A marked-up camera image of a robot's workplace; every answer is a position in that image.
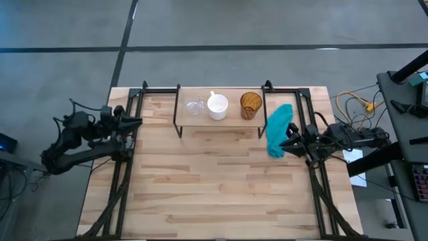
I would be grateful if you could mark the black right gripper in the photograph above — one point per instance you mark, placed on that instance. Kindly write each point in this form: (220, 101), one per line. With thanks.
(316, 140)

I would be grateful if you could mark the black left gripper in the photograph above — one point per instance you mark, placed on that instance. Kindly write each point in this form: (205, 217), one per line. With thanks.
(110, 129)

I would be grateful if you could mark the amber faceted plastic cup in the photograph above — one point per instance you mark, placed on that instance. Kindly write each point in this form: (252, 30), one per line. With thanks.
(250, 107)

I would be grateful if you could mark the clear glass mug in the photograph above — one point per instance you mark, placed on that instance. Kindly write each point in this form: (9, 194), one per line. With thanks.
(193, 107)

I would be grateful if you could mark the white ceramic mug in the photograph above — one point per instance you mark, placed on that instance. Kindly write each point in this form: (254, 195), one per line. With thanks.
(217, 108)

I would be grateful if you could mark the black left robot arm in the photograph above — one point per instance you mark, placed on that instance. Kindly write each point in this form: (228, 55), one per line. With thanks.
(77, 155)

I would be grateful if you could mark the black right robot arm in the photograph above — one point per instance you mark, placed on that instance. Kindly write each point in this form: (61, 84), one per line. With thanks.
(354, 137)

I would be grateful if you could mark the teal cloth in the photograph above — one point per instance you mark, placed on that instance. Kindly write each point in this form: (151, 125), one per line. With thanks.
(277, 130)

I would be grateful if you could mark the white paper sheet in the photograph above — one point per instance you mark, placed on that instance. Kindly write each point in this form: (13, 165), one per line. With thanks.
(354, 155)

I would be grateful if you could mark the black slanted support bar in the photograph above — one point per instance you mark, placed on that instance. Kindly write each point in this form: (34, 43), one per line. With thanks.
(371, 160)

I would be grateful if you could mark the dark grey side table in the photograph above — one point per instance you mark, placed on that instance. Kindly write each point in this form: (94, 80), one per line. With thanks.
(398, 110)

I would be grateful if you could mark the grey stand leg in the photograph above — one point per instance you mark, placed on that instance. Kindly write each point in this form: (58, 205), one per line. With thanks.
(30, 165)

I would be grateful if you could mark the black tool on side table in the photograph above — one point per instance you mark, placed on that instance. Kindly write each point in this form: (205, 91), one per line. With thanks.
(411, 109)

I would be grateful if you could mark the black device with blue light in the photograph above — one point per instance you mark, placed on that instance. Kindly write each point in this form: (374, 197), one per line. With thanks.
(8, 144)

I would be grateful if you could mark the dark keypad with coloured keys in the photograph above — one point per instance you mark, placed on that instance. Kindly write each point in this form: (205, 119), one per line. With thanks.
(422, 182)

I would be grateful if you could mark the black slanted pole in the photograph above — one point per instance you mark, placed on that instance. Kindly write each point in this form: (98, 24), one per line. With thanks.
(411, 67)

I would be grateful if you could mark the small teal box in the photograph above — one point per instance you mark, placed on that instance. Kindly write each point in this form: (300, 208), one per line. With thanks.
(419, 78)

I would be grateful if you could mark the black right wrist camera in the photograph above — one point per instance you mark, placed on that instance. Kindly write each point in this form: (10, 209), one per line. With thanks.
(293, 129)

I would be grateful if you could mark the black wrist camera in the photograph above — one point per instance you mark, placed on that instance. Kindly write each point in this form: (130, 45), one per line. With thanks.
(118, 110)
(293, 129)

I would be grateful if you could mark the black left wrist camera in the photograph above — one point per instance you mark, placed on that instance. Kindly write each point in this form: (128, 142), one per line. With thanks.
(118, 110)

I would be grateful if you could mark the black metal table frame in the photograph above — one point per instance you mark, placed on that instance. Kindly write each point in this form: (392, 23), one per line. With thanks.
(120, 214)

